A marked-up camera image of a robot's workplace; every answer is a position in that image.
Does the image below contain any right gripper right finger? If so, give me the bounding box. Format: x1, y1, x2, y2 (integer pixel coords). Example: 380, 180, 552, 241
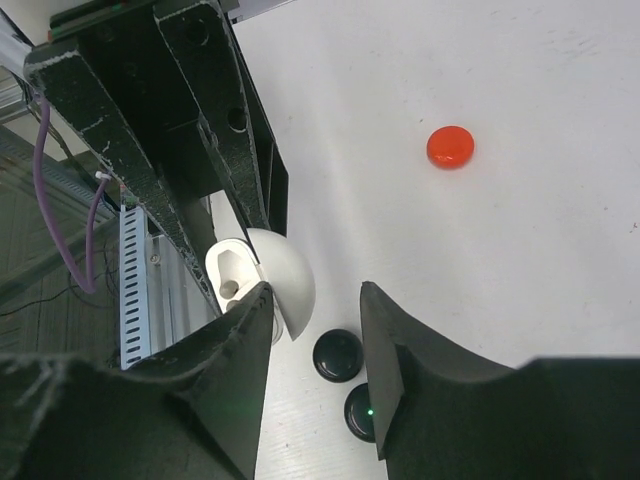
360, 282, 639, 479

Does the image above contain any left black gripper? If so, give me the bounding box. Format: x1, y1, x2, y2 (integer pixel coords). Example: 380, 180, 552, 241
24, 1, 288, 315

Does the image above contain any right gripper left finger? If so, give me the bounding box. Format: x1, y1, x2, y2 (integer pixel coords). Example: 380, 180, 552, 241
1, 282, 274, 479

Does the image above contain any black earbud case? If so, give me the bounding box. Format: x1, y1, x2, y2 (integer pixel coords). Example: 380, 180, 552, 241
344, 383, 375, 443
312, 329, 364, 383

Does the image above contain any white earbud case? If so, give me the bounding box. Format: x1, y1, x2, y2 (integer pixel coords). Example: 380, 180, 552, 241
205, 228, 316, 343

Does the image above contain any orange earbud case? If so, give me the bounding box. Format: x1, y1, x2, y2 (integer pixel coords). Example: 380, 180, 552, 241
426, 125, 475, 170

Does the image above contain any white slotted cable duct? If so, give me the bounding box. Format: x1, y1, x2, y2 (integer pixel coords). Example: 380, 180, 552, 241
119, 205, 151, 370

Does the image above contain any aluminium mounting rail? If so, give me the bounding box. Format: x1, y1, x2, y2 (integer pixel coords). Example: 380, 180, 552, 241
145, 215, 217, 354

